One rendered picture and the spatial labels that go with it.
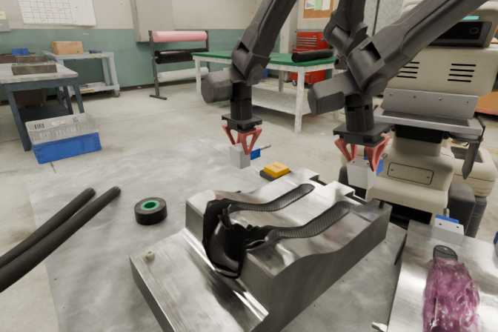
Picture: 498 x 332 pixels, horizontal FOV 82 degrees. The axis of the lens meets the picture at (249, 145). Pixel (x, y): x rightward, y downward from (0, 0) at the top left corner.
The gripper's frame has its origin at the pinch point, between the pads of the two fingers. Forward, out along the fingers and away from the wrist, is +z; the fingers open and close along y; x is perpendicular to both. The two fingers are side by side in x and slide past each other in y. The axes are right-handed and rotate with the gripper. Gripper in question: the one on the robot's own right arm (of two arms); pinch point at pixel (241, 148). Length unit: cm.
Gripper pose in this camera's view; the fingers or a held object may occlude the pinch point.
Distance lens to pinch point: 79.6
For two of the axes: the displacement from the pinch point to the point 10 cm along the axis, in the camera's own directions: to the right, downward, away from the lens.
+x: 7.8, -2.5, 5.7
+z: 0.1, 9.2, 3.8
